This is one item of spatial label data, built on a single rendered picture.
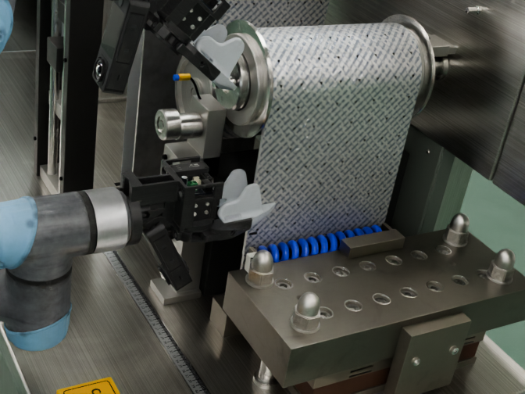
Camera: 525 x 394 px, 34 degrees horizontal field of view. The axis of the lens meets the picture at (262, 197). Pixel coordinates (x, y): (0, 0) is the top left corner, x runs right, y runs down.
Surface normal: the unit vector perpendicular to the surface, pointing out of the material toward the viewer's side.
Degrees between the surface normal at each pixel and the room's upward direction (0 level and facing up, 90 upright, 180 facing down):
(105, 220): 61
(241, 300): 90
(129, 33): 92
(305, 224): 90
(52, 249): 90
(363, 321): 0
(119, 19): 78
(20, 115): 0
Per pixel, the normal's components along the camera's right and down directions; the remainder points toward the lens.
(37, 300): 0.15, 0.51
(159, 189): 0.48, 0.50
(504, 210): 0.15, -0.86
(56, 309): 0.71, 0.44
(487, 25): -0.87, 0.13
